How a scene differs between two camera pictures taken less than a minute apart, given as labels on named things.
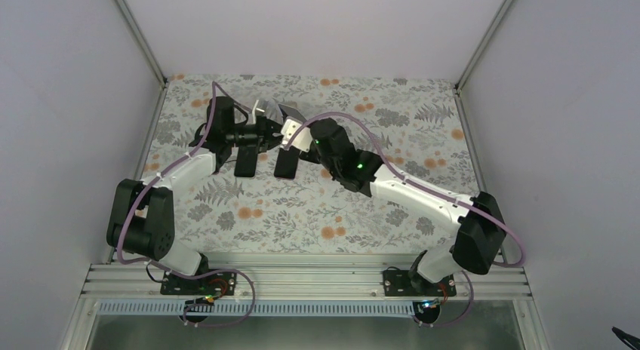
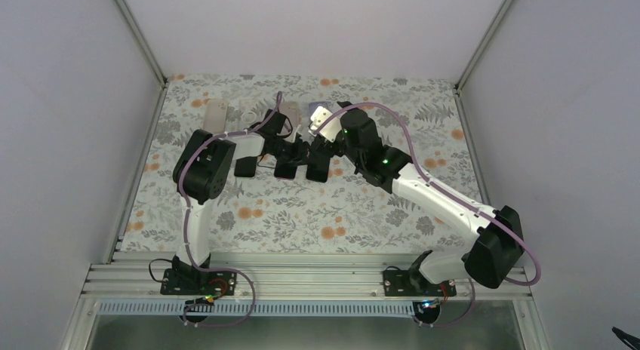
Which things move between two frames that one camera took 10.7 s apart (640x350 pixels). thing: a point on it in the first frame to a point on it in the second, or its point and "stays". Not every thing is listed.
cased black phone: x=286 y=163 stays
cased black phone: x=245 y=162 stays
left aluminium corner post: x=131 y=23 stays
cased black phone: x=287 y=111 to x=318 y=167
